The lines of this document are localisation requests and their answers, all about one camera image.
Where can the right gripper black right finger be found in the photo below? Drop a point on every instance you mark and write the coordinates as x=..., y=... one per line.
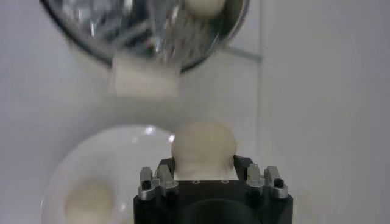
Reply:
x=262, y=179

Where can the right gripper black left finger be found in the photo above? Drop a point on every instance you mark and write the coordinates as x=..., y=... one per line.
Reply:
x=155, y=182

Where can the white steamed baozi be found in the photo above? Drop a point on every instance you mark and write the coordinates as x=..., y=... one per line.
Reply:
x=204, y=6
x=204, y=146
x=88, y=202

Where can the stainless steel steamer basket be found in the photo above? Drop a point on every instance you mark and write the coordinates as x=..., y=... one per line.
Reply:
x=137, y=30

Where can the white round plate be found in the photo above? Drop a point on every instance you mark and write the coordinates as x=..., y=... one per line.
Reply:
x=122, y=158

